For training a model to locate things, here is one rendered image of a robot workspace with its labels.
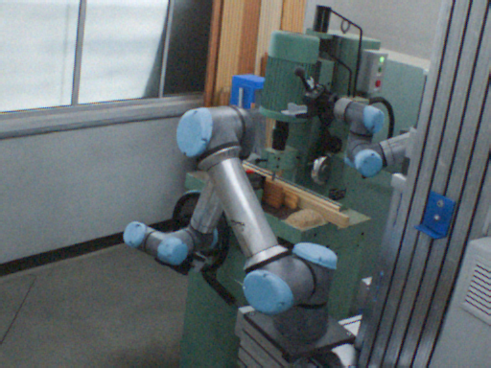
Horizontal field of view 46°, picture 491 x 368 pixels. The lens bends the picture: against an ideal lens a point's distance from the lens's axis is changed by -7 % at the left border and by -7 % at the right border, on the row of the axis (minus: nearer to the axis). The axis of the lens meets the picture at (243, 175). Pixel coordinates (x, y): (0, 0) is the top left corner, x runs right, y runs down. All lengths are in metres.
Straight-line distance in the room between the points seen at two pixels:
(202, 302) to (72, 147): 1.26
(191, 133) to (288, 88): 0.72
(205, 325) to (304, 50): 1.17
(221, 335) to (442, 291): 1.23
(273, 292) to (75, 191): 2.17
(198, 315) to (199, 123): 1.23
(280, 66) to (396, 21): 2.49
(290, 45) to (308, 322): 0.98
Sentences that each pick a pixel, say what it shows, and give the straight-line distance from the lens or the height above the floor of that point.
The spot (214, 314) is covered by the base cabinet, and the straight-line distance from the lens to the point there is 2.47.
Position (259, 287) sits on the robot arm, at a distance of 1.44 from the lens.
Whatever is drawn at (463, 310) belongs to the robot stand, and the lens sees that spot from 1.38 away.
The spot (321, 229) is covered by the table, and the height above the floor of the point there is 0.88.
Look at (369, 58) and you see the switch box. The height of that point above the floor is 1.45.
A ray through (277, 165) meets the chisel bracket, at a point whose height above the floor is 1.03.
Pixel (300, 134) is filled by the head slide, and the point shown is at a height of 1.13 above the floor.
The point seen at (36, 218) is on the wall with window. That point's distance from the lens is 3.36.
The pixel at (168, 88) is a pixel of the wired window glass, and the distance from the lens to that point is 3.76.
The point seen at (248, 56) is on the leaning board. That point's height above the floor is 1.18.
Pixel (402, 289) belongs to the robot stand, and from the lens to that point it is 1.55.
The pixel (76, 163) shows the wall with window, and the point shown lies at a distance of 3.38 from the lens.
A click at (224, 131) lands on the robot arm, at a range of 1.50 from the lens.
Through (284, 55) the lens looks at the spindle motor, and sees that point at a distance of 2.13.
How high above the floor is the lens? 1.68
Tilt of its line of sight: 18 degrees down
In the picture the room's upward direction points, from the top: 8 degrees clockwise
